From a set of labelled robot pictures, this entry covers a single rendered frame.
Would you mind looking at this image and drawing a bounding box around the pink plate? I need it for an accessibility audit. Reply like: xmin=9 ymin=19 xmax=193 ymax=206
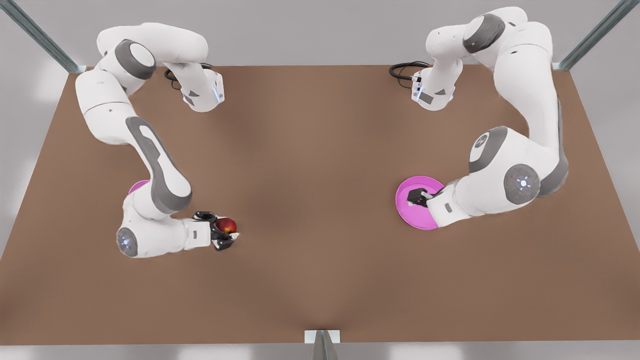
xmin=395 ymin=175 xmax=446 ymax=231

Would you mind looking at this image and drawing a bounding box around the silver frame post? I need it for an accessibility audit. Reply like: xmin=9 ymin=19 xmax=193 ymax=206
xmin=304 ymin=329 xmax=341 ymax=360
xmin=552 ymin=0 xmax=640 ymax=71
xmin=0 ymin=0 xmax=87 ymax=75

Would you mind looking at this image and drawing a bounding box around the black cable loop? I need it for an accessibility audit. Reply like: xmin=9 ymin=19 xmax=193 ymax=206
xmin=389 ymin=61 xmax=432 ymax=91
xmin=164 ymin=63 xmax=214 ymax=91

